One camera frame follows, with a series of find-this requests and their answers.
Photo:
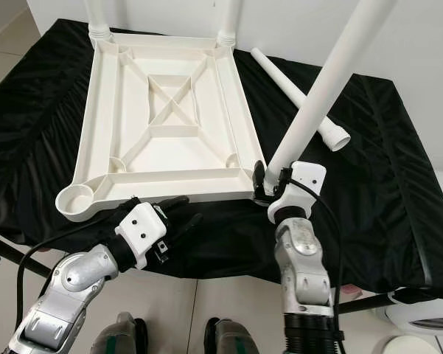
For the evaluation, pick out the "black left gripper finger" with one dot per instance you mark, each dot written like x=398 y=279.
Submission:
x=186 y=225
x=166 y=204

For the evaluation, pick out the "white plastic children table top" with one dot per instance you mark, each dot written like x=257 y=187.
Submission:
x=103 y=110

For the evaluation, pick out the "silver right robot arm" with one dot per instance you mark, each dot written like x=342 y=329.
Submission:
x=306 y=269

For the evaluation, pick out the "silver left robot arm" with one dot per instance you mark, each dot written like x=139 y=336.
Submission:
x=66 y=284

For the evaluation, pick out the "grey robot left leg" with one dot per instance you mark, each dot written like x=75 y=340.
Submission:
x=121 y=335

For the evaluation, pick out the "grey robot leg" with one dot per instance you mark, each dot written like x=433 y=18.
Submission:
x=121 y=335
x=232 y=339

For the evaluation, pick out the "grey robot right leg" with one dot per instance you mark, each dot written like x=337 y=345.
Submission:
x=232 y=339

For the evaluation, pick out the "black table cloth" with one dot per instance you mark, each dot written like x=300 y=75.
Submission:
x=22 y=162

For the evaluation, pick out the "white round base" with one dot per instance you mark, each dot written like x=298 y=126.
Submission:
x=407 y=346

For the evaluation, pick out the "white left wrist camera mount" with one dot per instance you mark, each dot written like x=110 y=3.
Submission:
x=141 y=228

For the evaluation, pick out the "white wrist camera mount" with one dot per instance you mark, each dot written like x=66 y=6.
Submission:
x=306 y=177
x=141 y=228

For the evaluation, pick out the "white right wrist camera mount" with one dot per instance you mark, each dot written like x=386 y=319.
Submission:
x=306 y=177

